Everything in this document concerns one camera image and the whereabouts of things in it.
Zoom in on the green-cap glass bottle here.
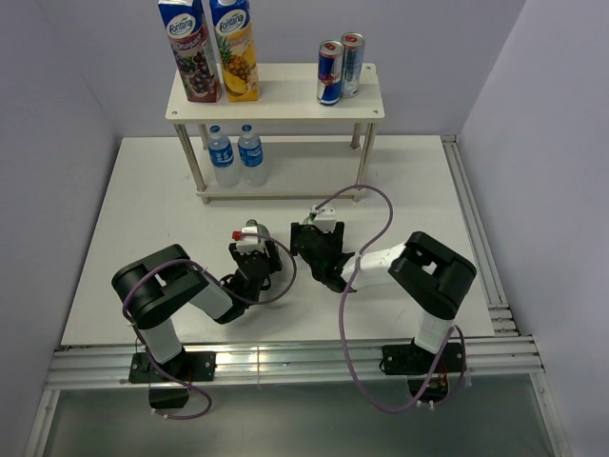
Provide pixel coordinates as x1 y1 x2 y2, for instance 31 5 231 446
242 219 270 241
304 212 316 225

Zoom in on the blue-cap water bottle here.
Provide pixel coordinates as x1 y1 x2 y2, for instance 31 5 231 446
238 124 267 187
207 125 240 188

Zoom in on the silver tall energy drink can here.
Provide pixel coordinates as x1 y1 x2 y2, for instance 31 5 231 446
341 32 365 98

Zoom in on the blue red bull can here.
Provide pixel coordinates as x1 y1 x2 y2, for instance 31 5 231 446
317 40 344 106

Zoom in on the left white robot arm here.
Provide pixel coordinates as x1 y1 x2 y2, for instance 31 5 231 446
111 238 283 380

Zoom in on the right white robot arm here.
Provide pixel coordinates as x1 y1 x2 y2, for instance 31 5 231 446
290 222 477 375

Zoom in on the white two-tier shelf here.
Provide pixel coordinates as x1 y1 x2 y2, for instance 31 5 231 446
166 63 384 204

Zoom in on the yellow pineapple juice carton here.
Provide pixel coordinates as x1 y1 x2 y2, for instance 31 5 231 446
209 1 260 102

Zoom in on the purple grape juice carton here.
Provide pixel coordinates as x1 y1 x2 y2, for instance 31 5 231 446
158 0 221 103

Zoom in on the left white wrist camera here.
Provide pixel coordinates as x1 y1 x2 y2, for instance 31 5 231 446
232 227 265 254

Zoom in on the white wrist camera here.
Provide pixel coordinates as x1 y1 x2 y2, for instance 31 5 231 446
232 227 265 254
309 205 337 233

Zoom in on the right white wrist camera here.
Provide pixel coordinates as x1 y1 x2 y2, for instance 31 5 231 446
309 205 337 233

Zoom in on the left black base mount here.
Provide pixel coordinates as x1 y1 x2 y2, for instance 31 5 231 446
128 349 216 411

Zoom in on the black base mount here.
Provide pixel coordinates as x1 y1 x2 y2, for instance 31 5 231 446
128 349 216 411
379 343 466 407

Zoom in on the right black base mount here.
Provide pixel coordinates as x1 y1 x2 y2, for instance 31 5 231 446
379 343 466 407

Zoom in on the aluminium rail frame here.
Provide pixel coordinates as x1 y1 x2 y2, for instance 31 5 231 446
26 135 572 456

